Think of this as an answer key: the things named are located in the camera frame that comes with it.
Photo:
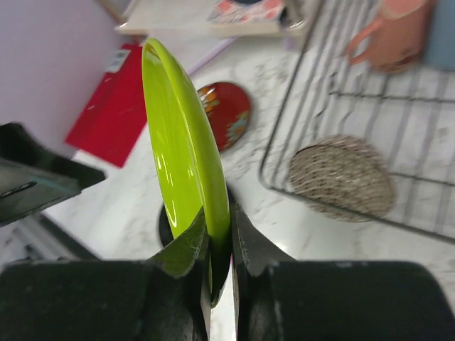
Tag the clear plastic bag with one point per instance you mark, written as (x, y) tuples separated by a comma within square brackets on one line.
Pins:
[(207, 52)]

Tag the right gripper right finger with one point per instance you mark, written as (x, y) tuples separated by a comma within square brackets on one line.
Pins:
[(280, 298)]

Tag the green plate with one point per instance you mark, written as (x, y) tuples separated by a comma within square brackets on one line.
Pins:
[(186, 157)]

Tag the red floral plate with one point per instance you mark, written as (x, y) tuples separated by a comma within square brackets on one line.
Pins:
[(229, 109)]

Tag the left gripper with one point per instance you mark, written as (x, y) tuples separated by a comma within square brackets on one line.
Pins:
[(34, 178)]

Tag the white two-tier shelf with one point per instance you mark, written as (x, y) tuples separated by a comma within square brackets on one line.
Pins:
[(140, 18)]

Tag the black wire dish rack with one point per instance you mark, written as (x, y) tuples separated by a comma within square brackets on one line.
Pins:
[(408, 117)]

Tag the red folder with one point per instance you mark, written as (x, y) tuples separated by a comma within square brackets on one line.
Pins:
[(112, 120)]

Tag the black plate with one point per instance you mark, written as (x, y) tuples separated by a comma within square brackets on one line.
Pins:
[(165, 227)]

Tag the pink mug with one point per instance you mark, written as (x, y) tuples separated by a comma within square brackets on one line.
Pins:
[(395, 39)]

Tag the book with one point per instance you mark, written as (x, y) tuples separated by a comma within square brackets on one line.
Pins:
[(246, 18)]

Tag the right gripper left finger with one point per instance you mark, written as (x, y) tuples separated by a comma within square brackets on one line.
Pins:
[(62, 291)]

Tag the blue cup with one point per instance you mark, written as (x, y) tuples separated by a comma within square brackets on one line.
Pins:
[(439, 51)]

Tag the patterned bowl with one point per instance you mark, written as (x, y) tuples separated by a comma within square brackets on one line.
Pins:
[(343, 177)]

